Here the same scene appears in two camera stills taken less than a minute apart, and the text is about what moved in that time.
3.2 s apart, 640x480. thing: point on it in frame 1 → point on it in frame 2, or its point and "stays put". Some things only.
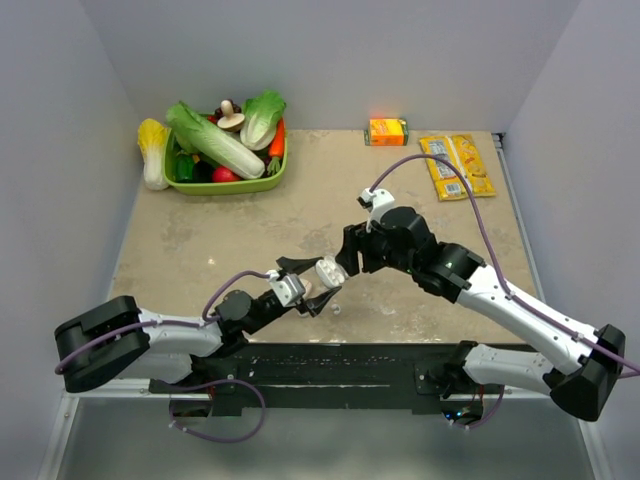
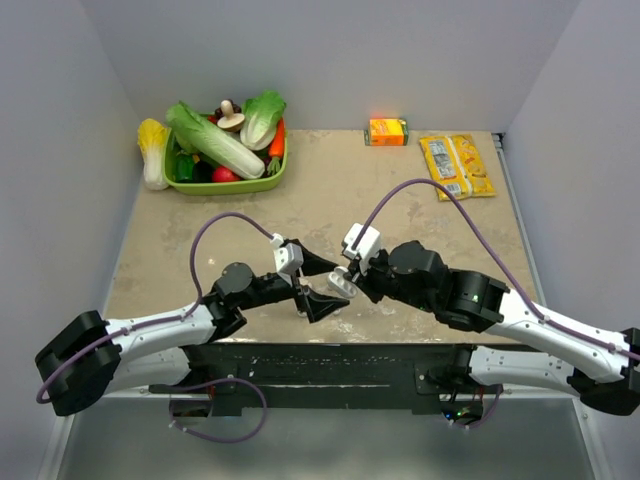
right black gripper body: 375,248 → 380,279
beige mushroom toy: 231,121 stays put
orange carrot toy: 277,147 stays put
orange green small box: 386,132 stays put
